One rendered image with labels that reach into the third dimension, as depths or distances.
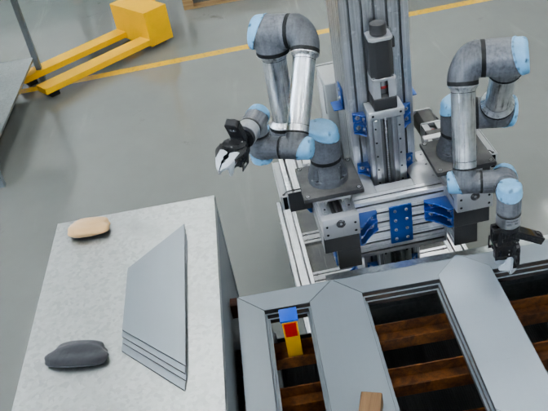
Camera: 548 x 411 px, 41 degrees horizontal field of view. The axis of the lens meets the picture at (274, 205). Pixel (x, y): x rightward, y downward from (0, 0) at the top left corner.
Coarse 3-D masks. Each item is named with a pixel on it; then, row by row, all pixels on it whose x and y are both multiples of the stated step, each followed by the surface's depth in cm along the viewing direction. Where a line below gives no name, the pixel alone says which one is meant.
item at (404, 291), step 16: (496, 272) 246; (528, 272) 246; (544, 272) 247; (400, 288) 246; (416, 288) 246; (432, 288) 247; (304, 304) 246; (368, 304) 246; (448, 304) 238; (272, 320) 247; (272, 336) 243; (272, 352) 235; (464, 352) 223; (272, 368) 227; (320, 368) 224; (384, 368) 220; (480, 384) 210
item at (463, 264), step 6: (468, 258) 252; (450, 264) 250; (456, 264) 250; (462, 264) 249; (468, 264) 249; (474, 264) 248; (480, 264) 248; (486, 264) 248; (444, 270) 248; (450, 270) 248; (456, 270) 248; (462, 270) 247
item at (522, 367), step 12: (504, 360) 214; (516, 360) 213; (528, 360) 212; (540, 360) 212; (480, 372) 212; (492, 372) 211; (504, 372) 210; (516, 372) 210; (528, 372) 209; (540, 372) 208
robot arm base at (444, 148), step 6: (444, 138) 268; (450, 138) 266; (438, 144) 273; (444, 144) 269; (450, 144) 267; (438, 150) 273; (444, 150) 269; (450, 150) 269; (438, 156) 274; (444, 156) 270; (450, 156) 269
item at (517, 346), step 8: (520, 336) 220; (472, 344) 220; (480, 344) 220; (488, 344) 219; (496, 344) 219; (504, 344) 219; (512, 344) 218; (520, 344) 218; (528, 344) 217; (472, 352) 218; (480, 352) 217; (488, 352) 217; (496, 352) 216; (504, 352) 216; (512, 352) 216; (520, 352) 215; (528, 352) 215; (536, 352) 214; (480, 360) 215; (488, 360) 214
